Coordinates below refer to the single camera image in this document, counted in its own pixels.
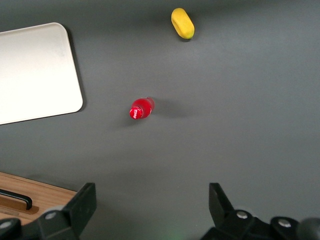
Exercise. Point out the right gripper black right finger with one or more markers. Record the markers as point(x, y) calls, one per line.
point(220, 205)

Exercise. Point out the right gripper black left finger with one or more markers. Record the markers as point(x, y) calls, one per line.
point(80, 207)

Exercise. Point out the wooden drawer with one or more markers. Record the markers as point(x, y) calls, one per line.
point(47, 197)

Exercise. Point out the wooden drawer cabinet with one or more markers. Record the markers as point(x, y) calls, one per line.
point(10, 180)

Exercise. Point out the small red cola bottle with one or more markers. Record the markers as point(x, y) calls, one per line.
point(141, 109)

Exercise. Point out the beige rectangular plastic tray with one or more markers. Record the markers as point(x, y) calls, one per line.
point(37, 72)

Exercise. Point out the yellow sponge toy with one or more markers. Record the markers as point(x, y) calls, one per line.
point(183, 23)

